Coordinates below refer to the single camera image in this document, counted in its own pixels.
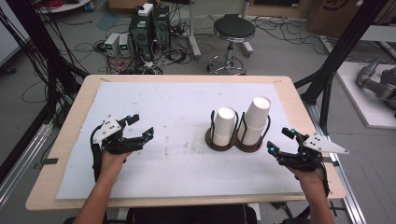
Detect grey desk leg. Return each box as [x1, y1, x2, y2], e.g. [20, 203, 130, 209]
[186, 0, 204, 60]

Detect dark brown double cup holder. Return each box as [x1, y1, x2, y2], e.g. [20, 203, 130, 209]
[205, 109, 272, 154]

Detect person's right hand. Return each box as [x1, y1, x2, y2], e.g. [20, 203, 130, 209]
[286, 166, 326, 189]

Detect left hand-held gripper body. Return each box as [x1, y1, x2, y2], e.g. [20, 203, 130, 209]
[92, 114, 148, 156]

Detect person's dark clothing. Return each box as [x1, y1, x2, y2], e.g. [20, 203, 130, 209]
[125, 203, 260, 224]

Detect hand-held gripper cable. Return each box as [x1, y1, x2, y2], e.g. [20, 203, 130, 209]
[90, 123, 105, 183]
[316, 153, 332, 199]

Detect right hand-held gripper cable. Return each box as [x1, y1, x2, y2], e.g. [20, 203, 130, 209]
[316, 153, 332, 199]

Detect black round stool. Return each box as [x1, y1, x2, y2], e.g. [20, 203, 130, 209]
[205, 14, 256, 77]

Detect aluminium rail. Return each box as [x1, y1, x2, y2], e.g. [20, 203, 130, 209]
[0, 122, 54, 208]
[303, 101, 368, 224]

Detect black metal frame with cables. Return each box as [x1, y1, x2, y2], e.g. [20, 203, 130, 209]
[0, 0, 90, 125]

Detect tangle of floor cables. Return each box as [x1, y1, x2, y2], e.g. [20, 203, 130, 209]
[92, 38, 194, 76]

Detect black metal frame post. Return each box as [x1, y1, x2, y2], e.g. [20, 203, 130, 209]
[293, 0, 390, 135]

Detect tall white paper cup stack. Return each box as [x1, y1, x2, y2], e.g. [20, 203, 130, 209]
[237, 95, 272, 147]

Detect short white paper cup stack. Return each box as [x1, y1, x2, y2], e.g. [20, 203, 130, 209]
[212, 105, 237, 147]

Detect cardboard box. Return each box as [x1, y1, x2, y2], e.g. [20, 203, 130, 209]
[306, 0, 362, 39]

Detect white foam mat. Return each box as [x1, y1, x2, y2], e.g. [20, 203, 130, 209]
[55, 81, 304, 200]

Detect white box with cable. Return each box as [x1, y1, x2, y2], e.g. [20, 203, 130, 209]
[137, 3, 154, 18]

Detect grey power supply unit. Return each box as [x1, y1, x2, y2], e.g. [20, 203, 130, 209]
[119, 33, 133, 58]
[104, 32, 120, 57]

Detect left hand-held gripper cable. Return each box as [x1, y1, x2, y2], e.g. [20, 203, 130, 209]
[90, 123, 105, 183]

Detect person's left hand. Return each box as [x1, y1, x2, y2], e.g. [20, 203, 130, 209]
[99, 149, 134, 181]

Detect black floor cables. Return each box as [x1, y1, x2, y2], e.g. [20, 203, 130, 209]
[251, 17, 331, 56]

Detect white floor board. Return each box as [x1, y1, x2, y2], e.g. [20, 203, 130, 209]
[335, 61, 396, 130]

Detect black computer tower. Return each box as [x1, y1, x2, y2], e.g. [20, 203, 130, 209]
[129, 12, 155, 62]
[152, 5, 172, 50]

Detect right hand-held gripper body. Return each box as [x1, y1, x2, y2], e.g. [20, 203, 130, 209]
[275, 133, 350, 173]

